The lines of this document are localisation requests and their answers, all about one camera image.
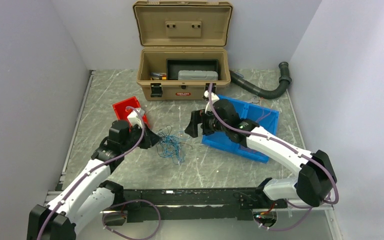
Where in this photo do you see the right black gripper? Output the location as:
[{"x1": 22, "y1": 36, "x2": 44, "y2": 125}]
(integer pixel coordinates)
[{"x1": 185, "y1": 108, "x2": 229, "y2": 138}]

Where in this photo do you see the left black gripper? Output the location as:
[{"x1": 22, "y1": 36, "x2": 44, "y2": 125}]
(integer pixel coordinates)
[{"x1": 121, "y1": 122, "x2": 162, "y2": 152}]

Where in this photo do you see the coloured cable bundle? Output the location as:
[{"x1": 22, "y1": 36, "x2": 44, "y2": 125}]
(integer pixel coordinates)
[{"x1": 154, "y1": 125, "x2": 193, "y2": 166}]

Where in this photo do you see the blue two-compartment plastic bin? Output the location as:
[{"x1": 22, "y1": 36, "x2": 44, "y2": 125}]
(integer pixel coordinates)
[{"x1": 201, "y1": 95, "x2": 279, "y2": 164}]

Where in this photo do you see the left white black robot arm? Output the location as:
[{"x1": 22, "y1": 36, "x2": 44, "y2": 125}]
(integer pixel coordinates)
[{"x1": 26, "y1": 120, "x2": 161, "y2": 240}]

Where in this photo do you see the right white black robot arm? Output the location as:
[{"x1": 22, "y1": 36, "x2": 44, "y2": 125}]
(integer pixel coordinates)
[{"x1": 184, "y1": 99, "x2": 338, "y2": 208}]

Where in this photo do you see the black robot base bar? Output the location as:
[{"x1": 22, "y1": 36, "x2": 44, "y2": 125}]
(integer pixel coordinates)
[{"x1": 105, "y1": 187, "x2": 287, "y2": 223}]

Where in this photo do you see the red plastic bin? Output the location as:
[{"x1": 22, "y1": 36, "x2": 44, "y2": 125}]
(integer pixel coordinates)
[{"x1": 112, "y1": 96, "x2": 150, "y2": 128}]

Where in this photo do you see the silver wrench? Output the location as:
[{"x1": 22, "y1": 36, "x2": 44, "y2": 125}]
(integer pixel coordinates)
[{"x1": 247, "y1": 96, "x2": 261, "y2": 105}]

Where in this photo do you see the grey case in toolbox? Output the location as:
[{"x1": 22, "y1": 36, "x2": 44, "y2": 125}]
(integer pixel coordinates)
[{"x1": 178, "y1": 70, "x2": 219, "y2": 81}]

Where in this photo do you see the yellow orange tool in toolbox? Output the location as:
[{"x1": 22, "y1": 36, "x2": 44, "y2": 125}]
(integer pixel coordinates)
[{"x1": 150, "y1": 72, "x2": 167, "y2": 81}]

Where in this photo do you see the black tray in toolbox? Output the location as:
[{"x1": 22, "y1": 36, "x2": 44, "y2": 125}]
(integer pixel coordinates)
[{"x1": 166, "y1": 58, "x2": 220, "y2": 80}]

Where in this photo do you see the tan plastic toolbox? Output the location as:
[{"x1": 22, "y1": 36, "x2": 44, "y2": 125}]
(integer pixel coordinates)
[{"x1": 132, "y1": 0, "x2": 234, "y2": 101}]

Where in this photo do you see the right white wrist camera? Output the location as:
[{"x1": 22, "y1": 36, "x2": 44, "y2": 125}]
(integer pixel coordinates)
[{"x1": 203, "y1": 90, "x2": 220, "y2": 113}]

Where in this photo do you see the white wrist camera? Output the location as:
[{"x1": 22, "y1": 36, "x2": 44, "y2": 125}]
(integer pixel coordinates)
[
  {"x1": 203, "y1": 90, "x2": 220, "y2": 113},
  {"x1": 127, "y1": 107, "x2": 145, "y2": 128}
]

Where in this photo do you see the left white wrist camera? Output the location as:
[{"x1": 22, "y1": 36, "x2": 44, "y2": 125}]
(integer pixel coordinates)
[{"x1": 127, "y1": 107, "x2": 145, "y2": 128}]

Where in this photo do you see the black corrugated hose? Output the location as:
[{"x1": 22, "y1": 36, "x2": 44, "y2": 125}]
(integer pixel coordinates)
[{"x1": 229, "y1": 61, "x2": 293, "y2": 100}]

